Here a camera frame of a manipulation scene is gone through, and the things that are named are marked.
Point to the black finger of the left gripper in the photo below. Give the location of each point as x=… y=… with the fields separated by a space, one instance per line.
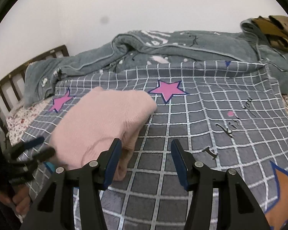
x=33 y=163
x=16 y=150

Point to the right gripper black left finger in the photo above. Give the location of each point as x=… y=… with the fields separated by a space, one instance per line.
x=102 y=170

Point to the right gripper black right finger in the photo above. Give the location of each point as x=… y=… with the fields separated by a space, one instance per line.
x=193 y=175

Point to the pink knit sweater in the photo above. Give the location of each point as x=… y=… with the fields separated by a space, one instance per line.
x=91 y=125

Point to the brown clothes pile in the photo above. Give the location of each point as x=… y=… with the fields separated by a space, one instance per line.
x=275 y=29

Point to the person's left hand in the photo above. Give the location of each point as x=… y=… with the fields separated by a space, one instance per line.
x=21 y=199

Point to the floral bed sheet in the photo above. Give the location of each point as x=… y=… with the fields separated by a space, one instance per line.
x=20 y=117

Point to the dark wooden headboard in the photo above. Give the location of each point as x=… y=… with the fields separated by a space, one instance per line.
x=12 y=85

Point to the grey checked star blanket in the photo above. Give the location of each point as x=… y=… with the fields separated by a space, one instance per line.
x=229 y=115

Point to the grey-green quilted duvet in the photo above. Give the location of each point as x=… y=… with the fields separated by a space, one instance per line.
x=140 y=48

